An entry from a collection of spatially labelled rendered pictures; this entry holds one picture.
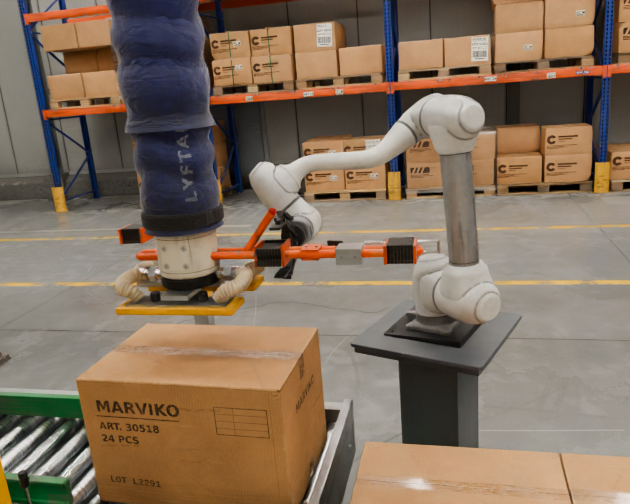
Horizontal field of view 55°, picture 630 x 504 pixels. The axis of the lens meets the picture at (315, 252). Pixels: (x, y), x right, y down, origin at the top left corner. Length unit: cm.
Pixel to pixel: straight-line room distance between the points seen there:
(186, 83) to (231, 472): 103
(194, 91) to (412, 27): 844
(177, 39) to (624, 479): 169
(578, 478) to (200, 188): 134
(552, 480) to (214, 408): 98
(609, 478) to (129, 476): 137
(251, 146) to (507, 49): 437
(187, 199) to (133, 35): 42
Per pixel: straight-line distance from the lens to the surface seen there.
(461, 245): 205
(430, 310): 226
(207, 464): 178
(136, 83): 161
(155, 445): 182
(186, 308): 166
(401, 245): 157
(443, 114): 194
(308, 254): 162
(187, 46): 161
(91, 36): 1010
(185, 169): 162
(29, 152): 1259
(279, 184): 192
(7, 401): 265
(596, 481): 199
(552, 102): 1000
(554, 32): 868
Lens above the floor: 169
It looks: 16 degrees down
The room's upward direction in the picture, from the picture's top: 5 degrees counter-clockwise
